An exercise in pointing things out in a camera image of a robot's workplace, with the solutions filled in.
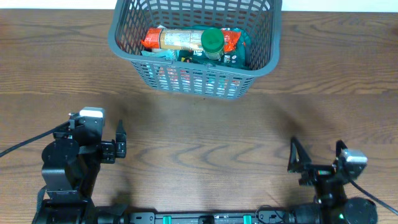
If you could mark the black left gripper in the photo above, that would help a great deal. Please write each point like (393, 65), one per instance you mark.
(112, 149)

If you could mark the orange pasta packet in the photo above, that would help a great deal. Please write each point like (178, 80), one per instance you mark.
(173, 39)

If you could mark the green Nescafe coffee bag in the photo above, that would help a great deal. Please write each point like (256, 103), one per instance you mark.
(236, 51)

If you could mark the green lid jar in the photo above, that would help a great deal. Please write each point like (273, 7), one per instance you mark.
(212, 42)

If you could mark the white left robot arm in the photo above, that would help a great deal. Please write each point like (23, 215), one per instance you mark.
(71, 165)

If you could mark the grey plastic lattice basket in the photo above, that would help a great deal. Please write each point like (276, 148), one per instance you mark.
(256, 54)

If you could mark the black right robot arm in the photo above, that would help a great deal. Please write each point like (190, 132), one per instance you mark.
(330, 203)

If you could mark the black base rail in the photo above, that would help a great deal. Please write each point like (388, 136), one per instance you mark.
(262, 217)

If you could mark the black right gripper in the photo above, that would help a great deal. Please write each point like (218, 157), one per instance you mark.
(321, 171)

